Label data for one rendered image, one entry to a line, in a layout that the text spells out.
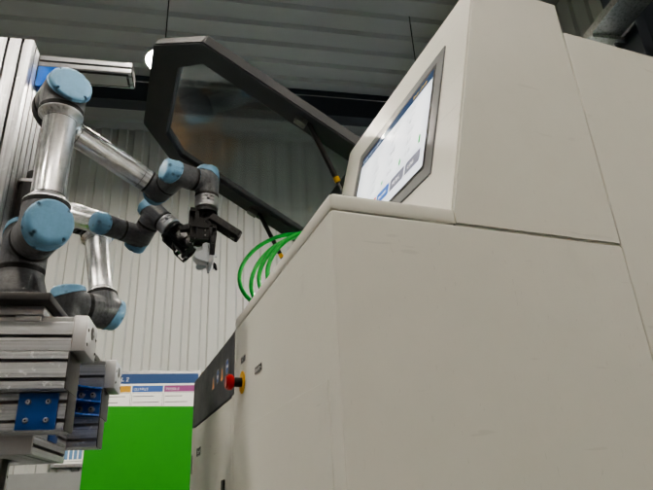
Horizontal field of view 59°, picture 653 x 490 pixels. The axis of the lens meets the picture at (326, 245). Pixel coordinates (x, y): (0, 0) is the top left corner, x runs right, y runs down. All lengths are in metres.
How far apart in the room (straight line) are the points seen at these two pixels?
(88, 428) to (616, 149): 1.65
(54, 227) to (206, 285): 7.30
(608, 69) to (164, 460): 4.34
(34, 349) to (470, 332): 1.06
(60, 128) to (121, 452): 3.63
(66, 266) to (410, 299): 8.37
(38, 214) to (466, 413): 1.11
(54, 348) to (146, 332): 7.08
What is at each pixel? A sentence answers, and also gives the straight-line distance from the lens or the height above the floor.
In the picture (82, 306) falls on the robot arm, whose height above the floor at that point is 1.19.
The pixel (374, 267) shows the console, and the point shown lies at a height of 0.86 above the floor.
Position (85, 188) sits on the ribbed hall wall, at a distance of 9.61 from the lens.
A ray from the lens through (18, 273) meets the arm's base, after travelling 1.66.
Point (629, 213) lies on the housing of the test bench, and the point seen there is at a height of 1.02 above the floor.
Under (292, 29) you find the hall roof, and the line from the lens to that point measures 8.01.
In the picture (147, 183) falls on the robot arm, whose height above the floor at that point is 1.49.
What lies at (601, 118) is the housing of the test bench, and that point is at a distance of 1.36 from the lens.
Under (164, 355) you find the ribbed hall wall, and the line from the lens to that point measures 8.53.
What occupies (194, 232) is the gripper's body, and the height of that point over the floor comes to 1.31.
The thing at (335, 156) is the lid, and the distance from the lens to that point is 1.96.
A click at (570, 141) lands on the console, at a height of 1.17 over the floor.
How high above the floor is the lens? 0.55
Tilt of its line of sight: 24 degrees up
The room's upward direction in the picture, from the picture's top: 3 degrees counter-clockwise
